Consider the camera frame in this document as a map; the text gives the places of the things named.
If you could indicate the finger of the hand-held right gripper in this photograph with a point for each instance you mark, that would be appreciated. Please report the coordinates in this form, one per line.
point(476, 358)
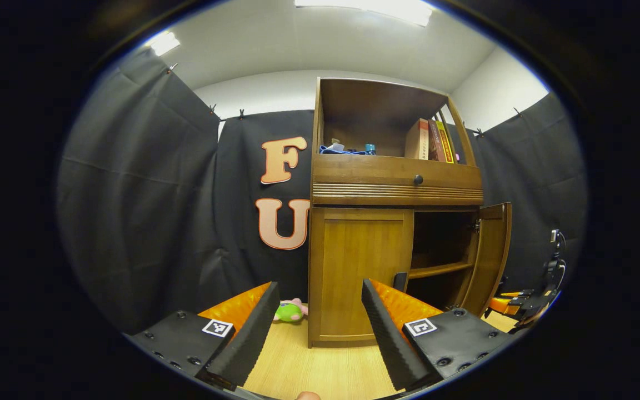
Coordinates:
point(514, 293)
point(502, 305)

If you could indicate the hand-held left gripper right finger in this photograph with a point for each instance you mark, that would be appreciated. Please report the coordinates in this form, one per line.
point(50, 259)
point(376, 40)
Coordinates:
point(389, 344)

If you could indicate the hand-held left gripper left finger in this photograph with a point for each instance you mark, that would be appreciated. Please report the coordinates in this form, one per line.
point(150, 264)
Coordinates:
point(248, 339)

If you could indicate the wooden shoe cabinet door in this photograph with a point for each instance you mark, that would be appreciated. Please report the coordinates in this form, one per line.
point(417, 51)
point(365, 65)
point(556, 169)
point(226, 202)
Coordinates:
point(489, 255)
point(353, 266)

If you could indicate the wooden double-door shoe cabinet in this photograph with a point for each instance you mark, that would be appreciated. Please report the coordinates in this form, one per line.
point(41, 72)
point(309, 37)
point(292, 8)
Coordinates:
point(364, 111)

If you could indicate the wooden cabinet inner shelf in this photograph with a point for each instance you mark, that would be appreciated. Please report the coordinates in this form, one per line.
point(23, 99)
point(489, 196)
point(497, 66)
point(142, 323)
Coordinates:
point(439, 270)

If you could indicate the wooden cabinet drawer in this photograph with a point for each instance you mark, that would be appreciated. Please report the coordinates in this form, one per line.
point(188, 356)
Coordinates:
point(364, 172)

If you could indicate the green and pink plush toy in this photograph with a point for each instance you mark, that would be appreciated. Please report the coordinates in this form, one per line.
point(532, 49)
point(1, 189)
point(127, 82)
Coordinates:
point(289, 311)

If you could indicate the black round drawer knob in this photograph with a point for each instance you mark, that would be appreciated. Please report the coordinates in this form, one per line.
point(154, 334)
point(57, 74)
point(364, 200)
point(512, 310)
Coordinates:
point(418, 179)

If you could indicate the black backdrop cloth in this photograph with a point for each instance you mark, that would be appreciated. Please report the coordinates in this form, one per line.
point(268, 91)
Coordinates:
point(148, 211)

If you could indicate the yellow book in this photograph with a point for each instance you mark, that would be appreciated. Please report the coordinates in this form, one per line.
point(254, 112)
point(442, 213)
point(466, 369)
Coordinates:
point(446, 144)

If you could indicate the dark brown book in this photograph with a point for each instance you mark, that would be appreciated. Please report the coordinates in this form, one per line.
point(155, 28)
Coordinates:
point(435, 143)

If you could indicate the small blue bottle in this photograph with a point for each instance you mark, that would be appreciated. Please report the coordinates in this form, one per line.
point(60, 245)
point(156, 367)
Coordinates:
point(370, 149)

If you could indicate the small white bottle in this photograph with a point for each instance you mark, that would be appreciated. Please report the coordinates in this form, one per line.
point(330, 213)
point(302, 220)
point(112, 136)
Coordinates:
point(336, 144)

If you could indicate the small ceiling light panel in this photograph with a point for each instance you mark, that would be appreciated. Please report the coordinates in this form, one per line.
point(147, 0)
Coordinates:
point(163, 43)

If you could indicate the large ceiling light panel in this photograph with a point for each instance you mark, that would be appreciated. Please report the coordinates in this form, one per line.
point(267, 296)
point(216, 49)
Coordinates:
point(375, 8)

